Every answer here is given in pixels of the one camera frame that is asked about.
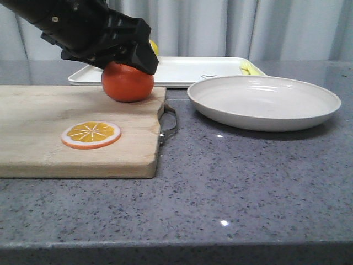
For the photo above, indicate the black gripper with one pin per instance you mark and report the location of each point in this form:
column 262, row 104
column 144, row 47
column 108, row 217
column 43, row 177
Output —
column 91, row 32

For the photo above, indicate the orange mandarin fruit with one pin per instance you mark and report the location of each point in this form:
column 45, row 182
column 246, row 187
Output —
column 124, row 83

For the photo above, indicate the beige round plate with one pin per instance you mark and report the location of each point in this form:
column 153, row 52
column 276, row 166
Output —
column 263, row 103

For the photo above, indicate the white rectangular tray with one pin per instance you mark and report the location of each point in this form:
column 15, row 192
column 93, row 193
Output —
column 181, row 72

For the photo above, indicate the yellow lemon right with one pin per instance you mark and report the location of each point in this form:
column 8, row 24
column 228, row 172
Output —
column 154, row 47

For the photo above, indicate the orange slice toy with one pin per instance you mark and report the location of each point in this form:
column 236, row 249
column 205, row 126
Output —
column 91, row 135

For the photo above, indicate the pale yellow strip pieces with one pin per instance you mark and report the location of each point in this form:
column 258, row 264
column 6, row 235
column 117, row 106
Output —
column 247, row 68

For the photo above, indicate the grey curtain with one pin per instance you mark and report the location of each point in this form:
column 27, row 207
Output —
column 255, row 30

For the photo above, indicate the metal cutting board handle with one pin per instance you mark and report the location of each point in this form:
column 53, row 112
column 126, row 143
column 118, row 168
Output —
column 169, row 124

